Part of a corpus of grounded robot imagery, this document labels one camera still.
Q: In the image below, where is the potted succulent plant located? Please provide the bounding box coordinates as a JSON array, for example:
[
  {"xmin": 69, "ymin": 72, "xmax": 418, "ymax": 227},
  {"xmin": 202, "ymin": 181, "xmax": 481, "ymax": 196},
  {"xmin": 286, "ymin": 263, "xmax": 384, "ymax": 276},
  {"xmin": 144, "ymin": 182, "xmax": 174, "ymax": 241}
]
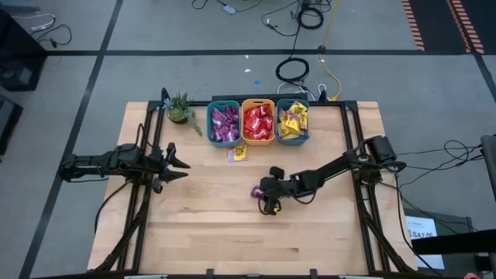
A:
[{"xmin": 162, "ymin": 91, "xmax": 204, "ymax": 137}]

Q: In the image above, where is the yellow cable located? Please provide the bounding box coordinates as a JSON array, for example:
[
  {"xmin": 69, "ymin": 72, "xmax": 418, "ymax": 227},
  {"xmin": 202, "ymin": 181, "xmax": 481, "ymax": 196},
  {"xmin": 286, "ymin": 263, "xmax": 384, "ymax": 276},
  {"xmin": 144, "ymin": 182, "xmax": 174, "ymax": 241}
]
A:
[{"xmin": 318, "ymin": 0, "xmax": 344, "ymax": 102}]

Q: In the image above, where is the light teal plastic bin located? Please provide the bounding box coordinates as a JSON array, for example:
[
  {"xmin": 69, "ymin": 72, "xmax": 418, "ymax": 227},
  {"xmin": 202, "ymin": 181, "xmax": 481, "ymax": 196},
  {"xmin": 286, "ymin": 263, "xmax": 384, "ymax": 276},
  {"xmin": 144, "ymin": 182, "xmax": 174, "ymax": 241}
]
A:
[{"xmin": 205, "ymin": 99, "xmax": 243, "ymax": 149}]

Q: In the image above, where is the black desk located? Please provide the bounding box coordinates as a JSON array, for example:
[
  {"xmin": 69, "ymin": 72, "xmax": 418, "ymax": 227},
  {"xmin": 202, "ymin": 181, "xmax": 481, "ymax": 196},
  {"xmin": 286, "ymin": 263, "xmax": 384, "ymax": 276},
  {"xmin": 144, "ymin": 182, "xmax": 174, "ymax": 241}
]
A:
[{"xmin": 0, "ymin": 7, "xmax": 47, "ymax": 92}]

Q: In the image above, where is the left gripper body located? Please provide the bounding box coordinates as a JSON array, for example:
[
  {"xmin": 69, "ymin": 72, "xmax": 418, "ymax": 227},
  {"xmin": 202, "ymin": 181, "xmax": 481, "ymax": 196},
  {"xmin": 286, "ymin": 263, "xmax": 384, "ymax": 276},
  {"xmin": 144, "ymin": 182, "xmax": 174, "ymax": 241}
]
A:
[{"xmin": 146, "ymin": 143, "xmax": 172, "ymax": 194}]

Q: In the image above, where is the black panel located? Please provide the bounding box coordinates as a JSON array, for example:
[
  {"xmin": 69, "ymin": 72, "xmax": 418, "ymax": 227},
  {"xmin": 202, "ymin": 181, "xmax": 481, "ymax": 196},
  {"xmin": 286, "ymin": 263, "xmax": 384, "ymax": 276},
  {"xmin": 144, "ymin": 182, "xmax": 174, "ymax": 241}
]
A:
[{"xmin": 212, "ymin": 94, "xmax": 308, "ymax": 102}]

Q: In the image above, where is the black mat with orange stripes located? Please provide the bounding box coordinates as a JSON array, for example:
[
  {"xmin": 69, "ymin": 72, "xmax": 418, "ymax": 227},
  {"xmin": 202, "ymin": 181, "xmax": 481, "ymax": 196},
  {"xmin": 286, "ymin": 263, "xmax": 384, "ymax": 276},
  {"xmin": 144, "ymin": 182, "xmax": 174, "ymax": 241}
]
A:
[{"xmin": 401, "ymin": 0, "xmax": 496, "ymax": 55}]

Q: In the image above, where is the yellow plastic bin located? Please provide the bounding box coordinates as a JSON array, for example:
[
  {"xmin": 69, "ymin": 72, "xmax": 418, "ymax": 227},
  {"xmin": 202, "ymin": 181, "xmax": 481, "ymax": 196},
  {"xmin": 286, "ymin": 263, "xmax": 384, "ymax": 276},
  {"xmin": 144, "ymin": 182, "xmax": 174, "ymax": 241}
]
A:
[{"xmin": 240, "ymin": 98, "xmax": 277, "ymax": 146}]

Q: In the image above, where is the dark teal plastic bin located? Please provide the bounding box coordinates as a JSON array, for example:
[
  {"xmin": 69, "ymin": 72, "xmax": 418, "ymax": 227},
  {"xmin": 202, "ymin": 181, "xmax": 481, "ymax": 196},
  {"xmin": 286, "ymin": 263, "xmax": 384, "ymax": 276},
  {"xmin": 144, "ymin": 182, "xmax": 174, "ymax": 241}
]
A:
[{"xmin": 275, "ymin": 98, "xmax": 311, "ymax": 147}]

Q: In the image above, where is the black coiled floor cable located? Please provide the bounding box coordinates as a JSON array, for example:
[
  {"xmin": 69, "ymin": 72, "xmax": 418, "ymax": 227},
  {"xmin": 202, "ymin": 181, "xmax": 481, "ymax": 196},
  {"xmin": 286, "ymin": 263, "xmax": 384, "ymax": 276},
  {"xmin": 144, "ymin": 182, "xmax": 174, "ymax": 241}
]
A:
[
  {"xmin": 275, "ymin": 57, "xmax": 311, "ymax": 83},
  {"xmin": 296, "ymin": 5, "xmax": 325, "ymax": 30}
]

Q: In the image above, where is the white paper sheet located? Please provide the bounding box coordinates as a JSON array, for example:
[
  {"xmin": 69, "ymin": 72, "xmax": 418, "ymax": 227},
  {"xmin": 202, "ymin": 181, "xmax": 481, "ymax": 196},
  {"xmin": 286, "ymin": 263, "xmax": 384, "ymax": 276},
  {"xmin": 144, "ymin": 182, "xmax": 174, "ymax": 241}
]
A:
[{"xmin": 405, "ymin": 215, "xmax": 446, "ymax": 270}]

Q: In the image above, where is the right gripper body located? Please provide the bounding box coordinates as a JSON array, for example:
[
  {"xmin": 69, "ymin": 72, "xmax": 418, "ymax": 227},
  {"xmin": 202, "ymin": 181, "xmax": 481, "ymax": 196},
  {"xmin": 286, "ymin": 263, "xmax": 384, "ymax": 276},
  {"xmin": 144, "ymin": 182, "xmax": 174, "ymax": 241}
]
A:
[{"xmin": 259, "ymin": 175, "xmax": 296, "ymax": 203}]

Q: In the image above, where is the white floor cable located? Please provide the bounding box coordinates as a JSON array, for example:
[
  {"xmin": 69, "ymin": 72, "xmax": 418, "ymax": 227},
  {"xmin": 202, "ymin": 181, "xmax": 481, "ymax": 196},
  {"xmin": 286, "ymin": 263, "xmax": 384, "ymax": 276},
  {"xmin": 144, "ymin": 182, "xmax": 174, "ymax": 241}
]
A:
[
  {"xmin": 277, "ymin": 81, "xmax": 317, "ymax": 101},
  {"xmin": 15, "ymin": 13, "xmax": 57, "ymax": 32}
]

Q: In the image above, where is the black floor object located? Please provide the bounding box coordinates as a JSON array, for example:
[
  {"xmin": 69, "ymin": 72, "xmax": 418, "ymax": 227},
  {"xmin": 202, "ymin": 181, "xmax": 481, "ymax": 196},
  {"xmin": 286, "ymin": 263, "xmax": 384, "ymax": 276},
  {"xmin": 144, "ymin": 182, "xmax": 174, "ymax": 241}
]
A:
[{"xmin": 0, "ymin": 95, "xmax": 23, "ymax": 156}]

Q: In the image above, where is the black beam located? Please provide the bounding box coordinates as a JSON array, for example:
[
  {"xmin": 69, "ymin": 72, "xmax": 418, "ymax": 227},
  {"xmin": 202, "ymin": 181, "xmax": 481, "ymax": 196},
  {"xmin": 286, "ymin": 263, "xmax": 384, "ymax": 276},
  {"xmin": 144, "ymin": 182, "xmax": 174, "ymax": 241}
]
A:
[{"xmin": 410, "ymin": 228, "xmax": 496, "ymax": 257}]

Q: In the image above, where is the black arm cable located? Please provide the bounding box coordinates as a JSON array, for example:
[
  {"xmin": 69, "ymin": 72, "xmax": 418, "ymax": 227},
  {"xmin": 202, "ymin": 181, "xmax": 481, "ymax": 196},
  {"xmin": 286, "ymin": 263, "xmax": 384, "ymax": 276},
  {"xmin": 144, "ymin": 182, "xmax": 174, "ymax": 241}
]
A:
[
  {"xmin": 94, "ymin": 180, "xmax": 133, "ymax": 236},
  {"xmin": 387, "ymin": 139, "xmax": 485, "ymax": 233}
]

